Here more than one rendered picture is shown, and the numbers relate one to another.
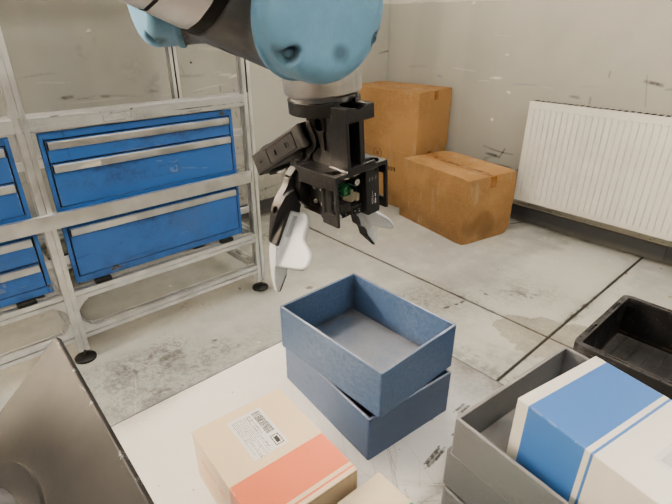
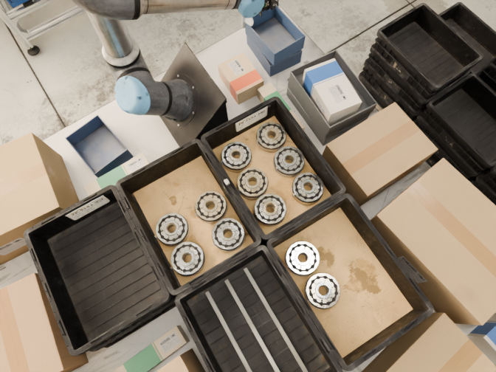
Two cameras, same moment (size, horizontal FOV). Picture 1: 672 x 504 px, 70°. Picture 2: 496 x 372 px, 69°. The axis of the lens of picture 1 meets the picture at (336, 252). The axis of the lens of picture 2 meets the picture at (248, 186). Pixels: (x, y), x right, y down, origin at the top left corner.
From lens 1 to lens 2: 0.91 m
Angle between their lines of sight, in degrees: 45
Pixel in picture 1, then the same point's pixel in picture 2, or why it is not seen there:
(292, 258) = (248, 21)
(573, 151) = not seen: outside the picture
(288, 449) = (245, 73)
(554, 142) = not seen: outside the picture
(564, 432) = (310, 80)
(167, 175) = not seen: outside the picture
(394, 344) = (286, 37)
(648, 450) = (327, 85)
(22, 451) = (184, 71)
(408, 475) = (280, 83)
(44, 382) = (184, 55)
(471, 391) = (311, 55)
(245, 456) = (233, 74)
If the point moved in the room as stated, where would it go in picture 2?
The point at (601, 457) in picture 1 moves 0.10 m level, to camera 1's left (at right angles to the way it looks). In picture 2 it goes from (315, 86) to (286, 83)
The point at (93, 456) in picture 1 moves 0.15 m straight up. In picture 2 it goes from (204, 76) to (196, 46)
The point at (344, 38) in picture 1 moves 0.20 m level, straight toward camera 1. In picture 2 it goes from (255, 11) to (244, 72)
